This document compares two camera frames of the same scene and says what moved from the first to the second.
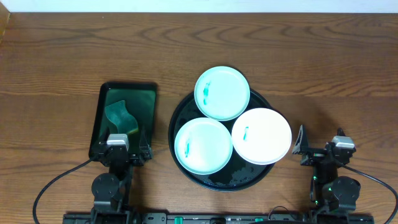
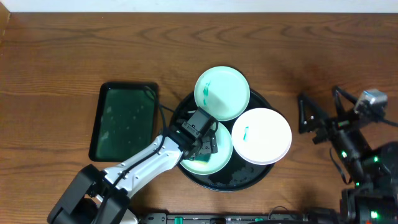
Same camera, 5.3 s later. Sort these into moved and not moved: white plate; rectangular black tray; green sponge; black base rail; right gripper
Moved: green sponge; right gripper
Not moved: white plate; black base rail; rectangular black tray
